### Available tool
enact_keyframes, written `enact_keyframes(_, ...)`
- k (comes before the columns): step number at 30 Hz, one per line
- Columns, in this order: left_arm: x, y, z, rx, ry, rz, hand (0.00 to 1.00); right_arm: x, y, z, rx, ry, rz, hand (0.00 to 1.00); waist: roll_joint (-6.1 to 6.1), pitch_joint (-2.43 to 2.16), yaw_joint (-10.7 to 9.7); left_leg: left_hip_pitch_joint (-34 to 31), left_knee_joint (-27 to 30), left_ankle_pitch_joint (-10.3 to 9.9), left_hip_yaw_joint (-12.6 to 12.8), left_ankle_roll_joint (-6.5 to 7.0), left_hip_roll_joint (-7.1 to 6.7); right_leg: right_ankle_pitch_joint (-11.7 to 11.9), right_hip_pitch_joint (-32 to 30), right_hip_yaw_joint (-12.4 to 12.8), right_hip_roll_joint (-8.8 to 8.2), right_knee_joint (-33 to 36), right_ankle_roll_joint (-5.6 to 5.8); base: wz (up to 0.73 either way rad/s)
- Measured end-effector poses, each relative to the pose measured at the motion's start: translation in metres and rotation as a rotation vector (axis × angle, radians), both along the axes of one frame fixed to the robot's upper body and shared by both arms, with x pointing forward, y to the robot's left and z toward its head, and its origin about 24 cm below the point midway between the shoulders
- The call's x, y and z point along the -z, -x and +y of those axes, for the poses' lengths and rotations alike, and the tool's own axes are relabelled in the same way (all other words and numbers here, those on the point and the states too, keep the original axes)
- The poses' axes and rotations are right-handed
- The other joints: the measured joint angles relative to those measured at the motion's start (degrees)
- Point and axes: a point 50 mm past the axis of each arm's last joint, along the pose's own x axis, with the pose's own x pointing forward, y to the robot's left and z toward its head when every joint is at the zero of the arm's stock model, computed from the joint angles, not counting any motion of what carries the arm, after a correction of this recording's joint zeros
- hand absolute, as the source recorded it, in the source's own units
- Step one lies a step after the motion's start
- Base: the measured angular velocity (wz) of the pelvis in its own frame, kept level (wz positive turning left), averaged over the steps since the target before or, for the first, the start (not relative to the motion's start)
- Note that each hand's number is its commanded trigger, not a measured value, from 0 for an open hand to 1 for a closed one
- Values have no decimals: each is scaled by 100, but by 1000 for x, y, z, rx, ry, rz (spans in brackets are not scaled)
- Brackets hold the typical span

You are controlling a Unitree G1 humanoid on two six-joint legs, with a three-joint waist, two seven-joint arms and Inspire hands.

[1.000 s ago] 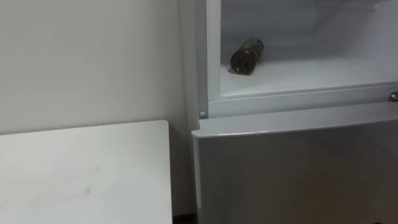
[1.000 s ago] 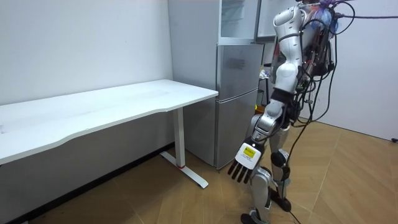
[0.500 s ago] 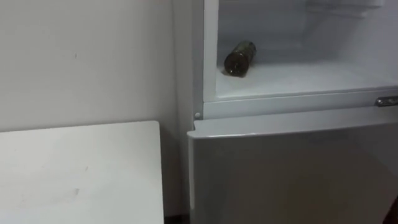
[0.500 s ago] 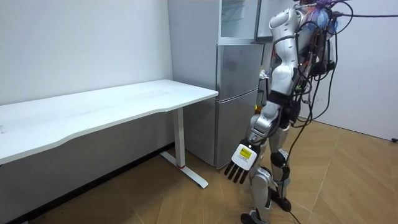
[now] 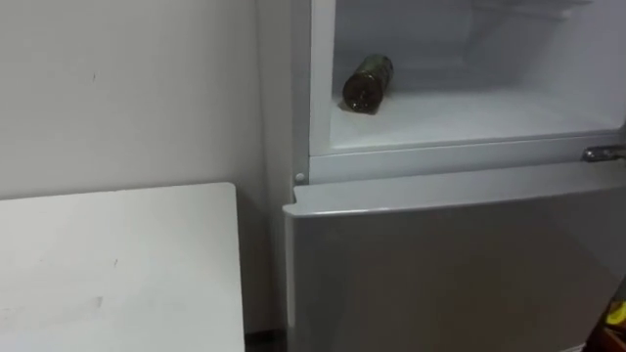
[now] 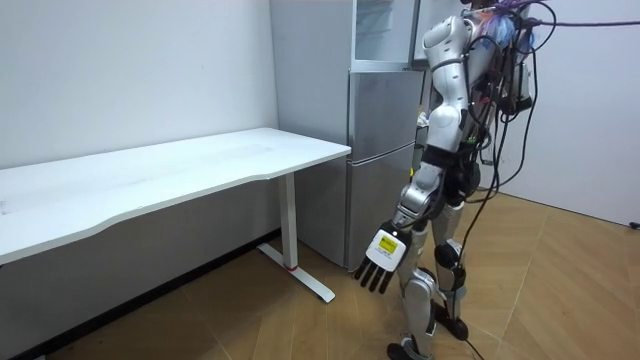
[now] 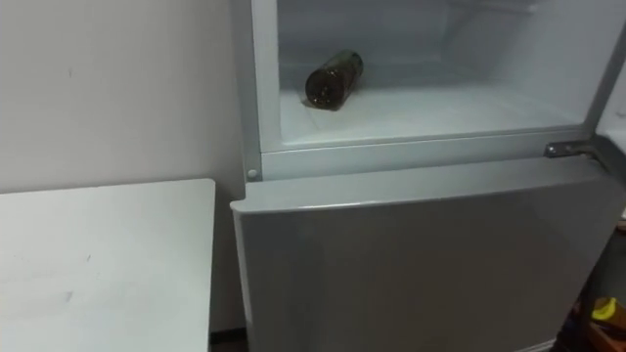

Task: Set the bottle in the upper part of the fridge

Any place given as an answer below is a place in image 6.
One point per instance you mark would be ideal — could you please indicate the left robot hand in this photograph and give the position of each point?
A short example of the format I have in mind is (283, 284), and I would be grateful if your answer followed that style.
(385, 247)

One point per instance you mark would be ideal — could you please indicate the white desk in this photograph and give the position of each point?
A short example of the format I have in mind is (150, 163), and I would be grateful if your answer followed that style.
(150, 175)

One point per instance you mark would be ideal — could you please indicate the grey fridge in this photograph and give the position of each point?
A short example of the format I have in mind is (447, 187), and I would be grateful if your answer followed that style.
(380, 125)

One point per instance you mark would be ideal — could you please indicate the robot body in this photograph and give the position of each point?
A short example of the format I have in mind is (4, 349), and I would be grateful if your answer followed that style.
(500, 75)

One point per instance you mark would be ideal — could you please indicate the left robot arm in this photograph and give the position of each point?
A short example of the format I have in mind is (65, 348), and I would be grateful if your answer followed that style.
(445, 115)

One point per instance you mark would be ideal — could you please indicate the robot legs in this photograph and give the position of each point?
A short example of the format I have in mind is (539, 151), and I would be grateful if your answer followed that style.
(425, 295)

